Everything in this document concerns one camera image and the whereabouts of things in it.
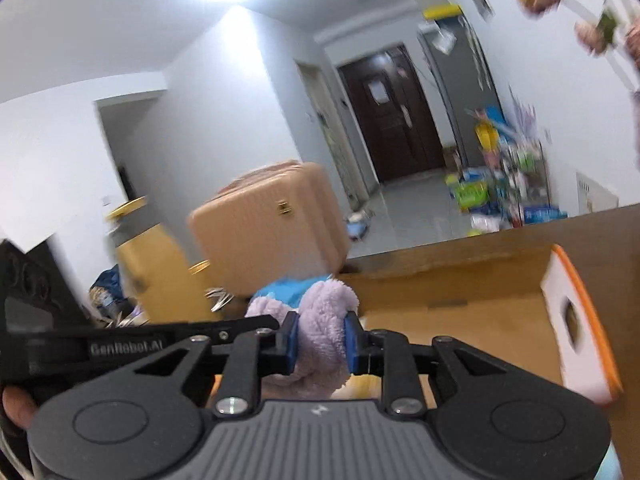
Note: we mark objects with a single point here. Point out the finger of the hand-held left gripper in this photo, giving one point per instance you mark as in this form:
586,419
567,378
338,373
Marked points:
235,326

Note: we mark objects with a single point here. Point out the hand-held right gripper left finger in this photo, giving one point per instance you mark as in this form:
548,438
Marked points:
290,342

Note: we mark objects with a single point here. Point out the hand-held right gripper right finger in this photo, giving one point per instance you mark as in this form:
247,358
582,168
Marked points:
352,344

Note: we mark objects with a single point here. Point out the lavender fluffy towel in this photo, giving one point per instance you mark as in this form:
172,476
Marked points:
320,320

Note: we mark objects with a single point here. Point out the orange and white storage box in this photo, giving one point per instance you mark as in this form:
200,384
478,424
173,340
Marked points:
552,280

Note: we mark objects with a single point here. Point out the person's left hand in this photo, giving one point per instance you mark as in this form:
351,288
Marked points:
17,405

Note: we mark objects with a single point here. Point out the blue tissue packet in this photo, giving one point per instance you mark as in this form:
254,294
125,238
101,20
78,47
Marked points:
280,290

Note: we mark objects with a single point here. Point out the dark blue patterned bag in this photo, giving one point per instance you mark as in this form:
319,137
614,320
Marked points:
106,292

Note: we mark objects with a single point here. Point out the pink ribbed suitcase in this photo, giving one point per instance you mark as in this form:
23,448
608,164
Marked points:
250,230

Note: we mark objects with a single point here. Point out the yellow thermos jug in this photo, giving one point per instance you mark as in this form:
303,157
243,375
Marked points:
155,270

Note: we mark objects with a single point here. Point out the blue floor tray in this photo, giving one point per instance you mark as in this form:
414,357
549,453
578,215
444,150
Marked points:
357,227

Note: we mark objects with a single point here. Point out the white floor bag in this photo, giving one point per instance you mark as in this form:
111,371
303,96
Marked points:
484,222

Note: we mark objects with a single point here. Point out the green plastic basket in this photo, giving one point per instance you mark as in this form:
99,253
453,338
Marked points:
470,196

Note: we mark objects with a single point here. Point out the cardboard box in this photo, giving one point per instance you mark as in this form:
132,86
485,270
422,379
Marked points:
451,159

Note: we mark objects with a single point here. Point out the beige interior door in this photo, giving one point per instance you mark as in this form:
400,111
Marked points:
330,135

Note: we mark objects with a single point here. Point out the dark brown entrance door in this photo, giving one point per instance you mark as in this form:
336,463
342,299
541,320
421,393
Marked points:
390,115

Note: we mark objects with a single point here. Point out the cluttered storage rack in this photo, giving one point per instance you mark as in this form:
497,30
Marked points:
515,170

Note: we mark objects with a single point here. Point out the grey refrigerator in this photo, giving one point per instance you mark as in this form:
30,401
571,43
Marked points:
465,90

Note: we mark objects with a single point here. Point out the white vented panel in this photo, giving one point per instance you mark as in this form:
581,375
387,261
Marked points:
595,195

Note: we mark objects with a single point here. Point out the clear plastic bag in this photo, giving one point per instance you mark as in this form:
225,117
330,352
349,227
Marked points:
444,39

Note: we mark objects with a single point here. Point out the yellow box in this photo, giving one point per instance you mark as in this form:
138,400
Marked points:
442,11

